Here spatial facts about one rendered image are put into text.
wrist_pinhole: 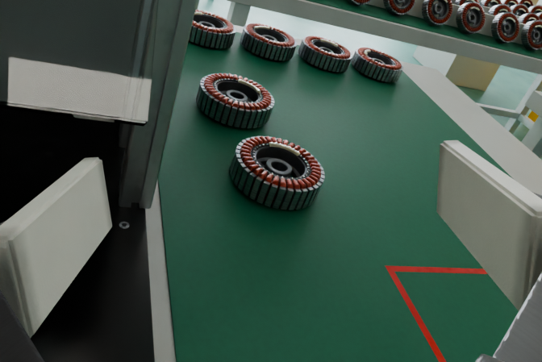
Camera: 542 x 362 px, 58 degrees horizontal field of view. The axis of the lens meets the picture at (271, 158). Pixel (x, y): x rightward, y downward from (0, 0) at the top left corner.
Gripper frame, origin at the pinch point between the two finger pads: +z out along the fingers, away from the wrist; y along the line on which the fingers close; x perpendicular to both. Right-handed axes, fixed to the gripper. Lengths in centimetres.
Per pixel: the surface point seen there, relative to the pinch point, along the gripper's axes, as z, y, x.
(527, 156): 74, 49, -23
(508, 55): 162, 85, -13
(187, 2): 21.4, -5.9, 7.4
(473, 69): 373, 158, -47
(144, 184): 25.6, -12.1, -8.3
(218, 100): 50, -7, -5
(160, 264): 23.0, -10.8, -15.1
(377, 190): 46, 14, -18
